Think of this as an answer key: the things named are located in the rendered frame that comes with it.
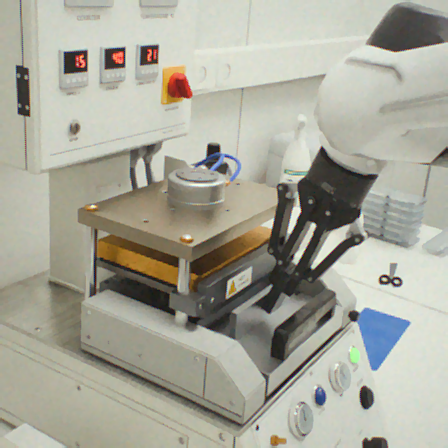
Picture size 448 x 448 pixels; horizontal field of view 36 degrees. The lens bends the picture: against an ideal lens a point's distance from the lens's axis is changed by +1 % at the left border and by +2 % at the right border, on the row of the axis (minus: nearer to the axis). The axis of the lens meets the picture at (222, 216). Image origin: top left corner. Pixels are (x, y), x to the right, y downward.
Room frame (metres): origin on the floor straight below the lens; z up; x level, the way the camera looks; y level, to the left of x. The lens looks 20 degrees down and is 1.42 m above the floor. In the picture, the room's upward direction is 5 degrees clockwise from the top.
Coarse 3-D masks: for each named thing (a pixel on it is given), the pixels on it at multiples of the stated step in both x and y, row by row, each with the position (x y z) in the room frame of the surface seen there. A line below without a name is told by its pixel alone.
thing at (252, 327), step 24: (264, 288) 0.83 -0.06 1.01; (240, 312) 0.76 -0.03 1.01; (264, 312) 0.82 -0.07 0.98; (288, 312) 0.85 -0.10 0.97; (336, 312) 0.86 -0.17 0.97; (240, 336) 0.77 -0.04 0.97; (264, 336) 0.78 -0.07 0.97; (312, 336) 0.79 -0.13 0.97; (264, 360) 0.72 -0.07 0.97; (288, 360) 0.73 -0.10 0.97
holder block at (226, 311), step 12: (108, 288) 0.83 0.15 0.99; (120, 288) 0.83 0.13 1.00; (252, 288) 0.87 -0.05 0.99; (144, 300) 0.80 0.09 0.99; (156, 300) 0.80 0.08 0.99; (240, 300) 0.85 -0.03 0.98; (168, 312) 0.78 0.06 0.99; (216, 312) 0.79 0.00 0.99; (228, 312) 0.82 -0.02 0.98; (204, 324) 0.77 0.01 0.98
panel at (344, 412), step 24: (336, 360) 0.84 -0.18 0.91; (360, 360) 0.89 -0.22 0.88; (312, 384) 0.77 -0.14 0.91; (360, 384) 0.87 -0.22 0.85; (288, 408) 0.72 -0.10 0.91; (312, 408) 0.76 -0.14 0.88; (336, 408) 0.80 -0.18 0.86; (360, 408) 0.84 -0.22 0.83; (264, 432) 0.67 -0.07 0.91; (288, 432) 0.70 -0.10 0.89; (312, 432) 0.74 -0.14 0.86; (336, 432) 0.78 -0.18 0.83; (360, 432) 0.82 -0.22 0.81; (384, 432) 0.87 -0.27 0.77
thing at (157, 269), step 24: (120, 240) 0.84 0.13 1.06; (240, 240) 0.88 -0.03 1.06; (264, 240) 0.89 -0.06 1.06; (120, 264) 0.82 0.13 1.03; (144, 264) 0.80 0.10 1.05; (168, 264) 0.78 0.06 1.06; (192, 264) 0.79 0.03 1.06; (216, 264) 0.79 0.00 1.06; (168, 288) 0.78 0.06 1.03; (192, 288) 0.76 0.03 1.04
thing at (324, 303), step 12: (312, 300) 0.81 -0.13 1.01; (324, 300) 0.82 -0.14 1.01; (300, 312) 0.78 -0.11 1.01; (312, 312) 0.78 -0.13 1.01; (324, 312) 0.81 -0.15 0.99; (288, 324) 0.74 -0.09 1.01; (300, 324) 0.75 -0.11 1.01; (312, 324) 0.78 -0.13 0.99; (276, 336) 0.73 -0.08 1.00; (288, 336) 0.72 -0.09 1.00; (276, 348) 0.73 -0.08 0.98; (288, 348) 0.73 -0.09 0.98
